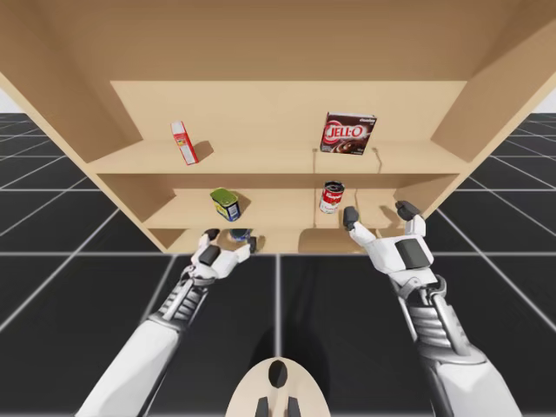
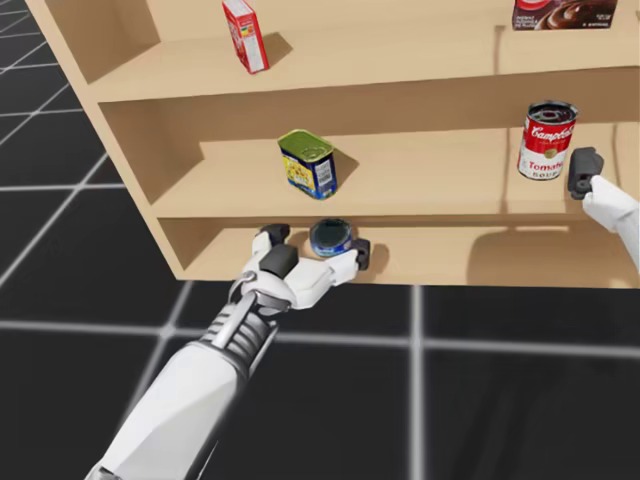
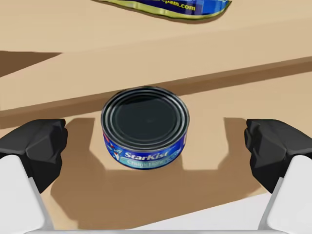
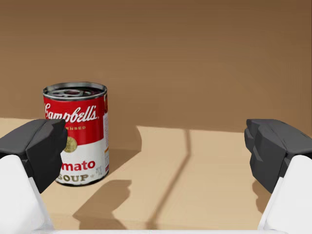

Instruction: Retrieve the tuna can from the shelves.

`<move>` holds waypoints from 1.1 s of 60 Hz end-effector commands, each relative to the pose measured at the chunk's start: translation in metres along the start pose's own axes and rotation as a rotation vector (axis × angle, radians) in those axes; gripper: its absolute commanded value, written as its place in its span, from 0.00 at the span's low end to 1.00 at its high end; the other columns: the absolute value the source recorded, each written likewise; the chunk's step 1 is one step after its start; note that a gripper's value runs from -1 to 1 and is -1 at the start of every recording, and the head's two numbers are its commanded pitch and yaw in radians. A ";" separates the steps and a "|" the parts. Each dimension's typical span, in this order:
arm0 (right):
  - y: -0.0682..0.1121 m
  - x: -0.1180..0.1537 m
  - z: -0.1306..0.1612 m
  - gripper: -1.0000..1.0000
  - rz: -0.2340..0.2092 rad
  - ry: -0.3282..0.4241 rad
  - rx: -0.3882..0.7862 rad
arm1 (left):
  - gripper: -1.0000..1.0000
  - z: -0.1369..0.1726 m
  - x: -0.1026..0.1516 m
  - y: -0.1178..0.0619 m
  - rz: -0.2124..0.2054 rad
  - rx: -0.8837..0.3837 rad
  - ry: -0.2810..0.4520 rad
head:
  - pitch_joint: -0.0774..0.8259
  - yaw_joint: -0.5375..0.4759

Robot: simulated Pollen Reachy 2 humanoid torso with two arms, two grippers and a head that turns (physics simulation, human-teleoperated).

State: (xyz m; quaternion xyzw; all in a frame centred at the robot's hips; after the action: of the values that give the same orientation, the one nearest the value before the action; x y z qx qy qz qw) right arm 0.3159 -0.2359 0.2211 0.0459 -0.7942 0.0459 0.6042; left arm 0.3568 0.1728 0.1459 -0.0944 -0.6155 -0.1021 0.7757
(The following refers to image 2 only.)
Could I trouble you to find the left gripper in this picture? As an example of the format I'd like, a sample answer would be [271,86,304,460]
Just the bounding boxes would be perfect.
[238,223,373,314]

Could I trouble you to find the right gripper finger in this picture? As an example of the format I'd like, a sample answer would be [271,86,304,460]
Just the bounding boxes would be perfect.
[566,145,640,277]

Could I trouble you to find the blue flat can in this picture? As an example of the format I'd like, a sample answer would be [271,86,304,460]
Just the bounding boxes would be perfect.
[308,218,358,259]

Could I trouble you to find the red and white can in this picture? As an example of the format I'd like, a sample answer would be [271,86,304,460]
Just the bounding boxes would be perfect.
[516,100,580,184]

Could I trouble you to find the green and blue rectangular can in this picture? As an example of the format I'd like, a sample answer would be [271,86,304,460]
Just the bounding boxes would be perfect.
[277,128,339,201]

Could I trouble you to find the pale wooden shelf unit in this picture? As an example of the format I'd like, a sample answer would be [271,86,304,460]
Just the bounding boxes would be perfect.
[24,0,640,290]

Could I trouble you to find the brown carton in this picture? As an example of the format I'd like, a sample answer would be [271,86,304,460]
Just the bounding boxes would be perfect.
[511,0,619,32]

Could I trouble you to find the red and white carton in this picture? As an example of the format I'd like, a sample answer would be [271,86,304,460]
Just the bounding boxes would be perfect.
[221,0,271,76]

